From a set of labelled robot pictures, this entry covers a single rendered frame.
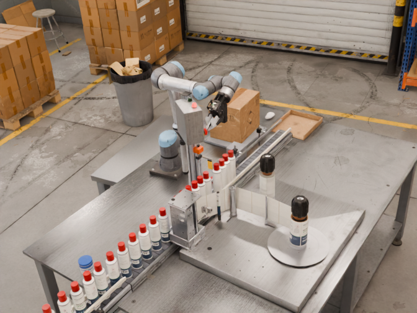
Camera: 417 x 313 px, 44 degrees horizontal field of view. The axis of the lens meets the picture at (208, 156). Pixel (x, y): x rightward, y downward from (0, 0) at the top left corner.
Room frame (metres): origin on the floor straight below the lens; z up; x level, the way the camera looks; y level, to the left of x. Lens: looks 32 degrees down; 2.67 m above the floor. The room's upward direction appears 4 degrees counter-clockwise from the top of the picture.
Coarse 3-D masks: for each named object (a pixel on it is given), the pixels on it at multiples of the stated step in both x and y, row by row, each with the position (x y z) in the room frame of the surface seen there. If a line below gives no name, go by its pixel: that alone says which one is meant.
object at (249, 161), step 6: (282, 132) 3.07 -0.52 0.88; (270, 138) 3.00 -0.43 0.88; (276, 138) 3.00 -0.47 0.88; (282, 138) 2.99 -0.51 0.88; (264, 144) 2.94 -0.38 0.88; (270, 144) 2.93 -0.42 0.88; (276, 144) 2.92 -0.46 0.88; (258, 150) 2.86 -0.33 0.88; (264, 150) 2.86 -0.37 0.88; (270, 150) 2.85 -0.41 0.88; (252, 156) 2.79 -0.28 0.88; (246, 162) 2.73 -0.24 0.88; (258, 162) 2.72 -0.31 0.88; (240, 168) 2.67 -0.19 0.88; (252, 168) 2.66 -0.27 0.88; (246, 174) 2.60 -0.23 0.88; (162, 246) 2.00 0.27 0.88; (168, 246) 2.00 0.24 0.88; (156, 252) 1.96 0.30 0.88; (162, 252) 1.96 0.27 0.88; (144, 264) 1.88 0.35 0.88; (132, 270) 1.84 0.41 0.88; (138, 270) 1.84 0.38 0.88; (120, 276) 1.81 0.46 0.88; (132, 276) 1.80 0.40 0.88; (126, 282) 1.77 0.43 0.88
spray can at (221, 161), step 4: (220, 160) 2.46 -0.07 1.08; (224, 160) 2.46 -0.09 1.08; (220, 164) 2.45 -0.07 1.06; (224, 164) 2.46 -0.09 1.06; (220, 168) 2.44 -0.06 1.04; (224, 168) 2.44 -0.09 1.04; (224, 172) 2.44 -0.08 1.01; (224, 176) 2.44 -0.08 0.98; (224, 180) 2.44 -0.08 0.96; (224, 184) 2.44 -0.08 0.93
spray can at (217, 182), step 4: (216, 164) 2.42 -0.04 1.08; (216, 168) 2.41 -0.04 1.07; (212, 172) 2.42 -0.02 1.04; (216, 172) 2.40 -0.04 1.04; (220, 172) 2.41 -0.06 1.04; (216, 176) 2.40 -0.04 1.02; (220, 176) 2.41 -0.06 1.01; (216, 180) 2.40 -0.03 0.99; (220, 180) 2.41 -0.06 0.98; (216, 184) 2.40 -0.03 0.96; (220, 184) 2.40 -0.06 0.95; (216, 188) 2.40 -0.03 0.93; (220, 188) 2.40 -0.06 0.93
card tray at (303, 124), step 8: (288, 112) 3.39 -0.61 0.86; (296, 112) 3.40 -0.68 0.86; (304, 112) 3.36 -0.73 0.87; (288, 120) 3.32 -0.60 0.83; (296, 120) 3.31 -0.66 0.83; (304, 120) 3.30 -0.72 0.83; (312, 120) 3.29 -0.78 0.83; (320, 120) 3.24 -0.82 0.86; (280, 128) 3.22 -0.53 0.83; (288, 128) 3.21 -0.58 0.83; (296, 128) 3.20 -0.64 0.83; (304, 128) 3.19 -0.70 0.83; (312, 128) 3.14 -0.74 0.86; (296, 136) 3.09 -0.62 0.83; (304, 136) 3.04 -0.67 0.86
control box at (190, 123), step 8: (176, 104) 2.43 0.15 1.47; (184, 104) 2.41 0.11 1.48; (176, 112) 2.45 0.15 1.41; (184, 112) 2.32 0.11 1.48; (192, 112) 2.32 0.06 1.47; (200, 112) 2.33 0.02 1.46; (184, 120) 2.31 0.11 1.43; (192, 120) 2.32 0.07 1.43; (200, 120) 2.33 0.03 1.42; (184, 128) 2.32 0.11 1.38; (192, 128) 2.32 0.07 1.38; (200, 128) 2.33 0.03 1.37; (184, 136) 2.34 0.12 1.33; (192, 136) 2.32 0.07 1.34; (200, 136) 2.33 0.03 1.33; (192, 144) 2.32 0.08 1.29
